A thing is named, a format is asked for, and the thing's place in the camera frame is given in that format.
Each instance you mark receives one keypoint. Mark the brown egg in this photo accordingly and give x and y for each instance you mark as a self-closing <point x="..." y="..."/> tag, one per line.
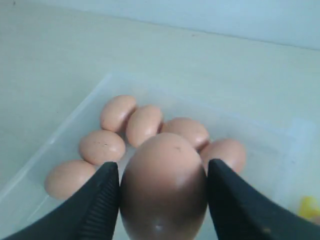
<point x="101" y="146"/>
<point x="191" y="130"/>
<point x="116" y="112"/>
<point x="229" y="150"/>
<point x="163" y="190"/>
<point x="143" y="124"/>
<point x="67" y="178"/>

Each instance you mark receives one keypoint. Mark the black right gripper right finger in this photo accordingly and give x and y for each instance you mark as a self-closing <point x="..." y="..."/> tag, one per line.
<point x="239" y="212"/>

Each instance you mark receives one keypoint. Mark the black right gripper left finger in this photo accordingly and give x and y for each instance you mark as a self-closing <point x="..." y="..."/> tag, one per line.
<point x="89" y="214"/>

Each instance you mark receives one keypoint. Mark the yellow plastic egg tray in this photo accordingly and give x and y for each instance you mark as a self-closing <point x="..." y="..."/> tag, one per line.
<point x="309" y="209"/>

